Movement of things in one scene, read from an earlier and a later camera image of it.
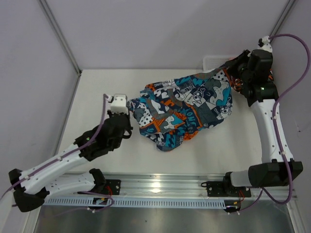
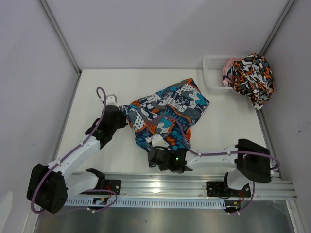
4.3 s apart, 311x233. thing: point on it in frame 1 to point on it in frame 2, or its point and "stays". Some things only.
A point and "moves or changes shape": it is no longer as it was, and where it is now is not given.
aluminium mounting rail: [163, 185] stays
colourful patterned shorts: [168, 113] moves or changes shape
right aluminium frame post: [283, 17] stays
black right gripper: [232, 65] to [162, 167]
